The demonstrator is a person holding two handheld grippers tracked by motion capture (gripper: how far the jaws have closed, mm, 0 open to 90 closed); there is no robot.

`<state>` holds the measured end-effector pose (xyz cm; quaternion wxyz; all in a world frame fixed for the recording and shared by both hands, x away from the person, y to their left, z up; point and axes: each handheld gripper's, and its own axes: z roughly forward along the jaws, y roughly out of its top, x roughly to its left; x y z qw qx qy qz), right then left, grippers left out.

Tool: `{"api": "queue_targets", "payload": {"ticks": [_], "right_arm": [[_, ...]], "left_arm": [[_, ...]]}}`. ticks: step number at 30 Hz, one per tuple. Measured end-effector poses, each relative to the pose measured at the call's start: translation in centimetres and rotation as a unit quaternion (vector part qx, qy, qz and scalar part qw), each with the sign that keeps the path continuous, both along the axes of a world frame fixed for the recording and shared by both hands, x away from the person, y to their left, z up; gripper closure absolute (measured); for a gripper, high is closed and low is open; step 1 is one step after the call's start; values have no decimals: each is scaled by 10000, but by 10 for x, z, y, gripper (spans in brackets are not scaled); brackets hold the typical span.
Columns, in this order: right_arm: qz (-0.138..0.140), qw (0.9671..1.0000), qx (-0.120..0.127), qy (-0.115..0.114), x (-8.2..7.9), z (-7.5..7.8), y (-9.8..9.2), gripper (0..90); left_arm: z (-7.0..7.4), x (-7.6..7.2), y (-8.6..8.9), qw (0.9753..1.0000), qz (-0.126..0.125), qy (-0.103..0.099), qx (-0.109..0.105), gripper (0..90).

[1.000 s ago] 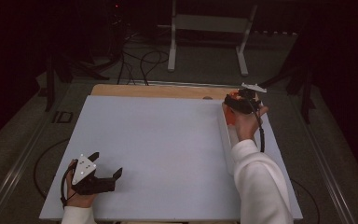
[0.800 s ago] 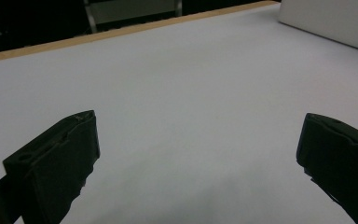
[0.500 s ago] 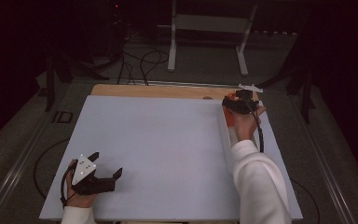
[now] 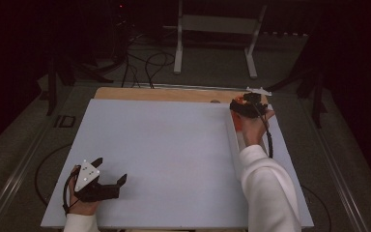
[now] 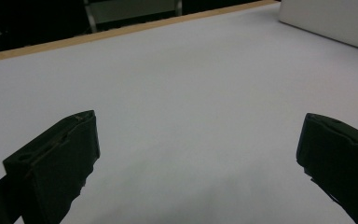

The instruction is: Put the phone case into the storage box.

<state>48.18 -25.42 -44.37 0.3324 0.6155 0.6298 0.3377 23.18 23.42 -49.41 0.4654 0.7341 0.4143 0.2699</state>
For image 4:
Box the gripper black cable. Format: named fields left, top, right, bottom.
left=253, top=101, right=274, bottom=160
left=62, top=166, right=80, bottom=216

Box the grey metal stand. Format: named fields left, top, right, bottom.
left=163, top=0, right=269, bottom=80

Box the black tripod stand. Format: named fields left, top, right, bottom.
left=260, top=64, right=328, bottom=130
left=44, top=47, right=114, bottom=117

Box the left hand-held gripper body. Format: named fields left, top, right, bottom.
left=73, top=159, right=121, bottom=203

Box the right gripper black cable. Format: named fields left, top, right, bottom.
left=253, top=101, right=274, bottom=160

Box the person's left hand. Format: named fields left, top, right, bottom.
left=67, top=164, right=100, bottom=217

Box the looped black floor cable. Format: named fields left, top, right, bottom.
left=144, top=51, right=176, bottom=90

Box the person's right hand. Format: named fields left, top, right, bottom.
left=238, top=108, right=276, bottom=148

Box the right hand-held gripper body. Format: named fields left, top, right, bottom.
left=243, top=86, right=273, bottom=119

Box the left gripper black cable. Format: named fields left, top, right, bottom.
left=62, top=166, right=80, bottom=216

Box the white phone case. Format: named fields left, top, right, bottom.
left=225, top=104, right=271, bottom=182

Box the metal floor rail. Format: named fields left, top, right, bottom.
left=300, top=96, right=371, bottom=232
left=122, top=82, right=271, bottom=93
left=0, top=122, right=57, bottom=232

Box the pale table mat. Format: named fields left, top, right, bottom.
left=41, top=98, right=315, bottom=230

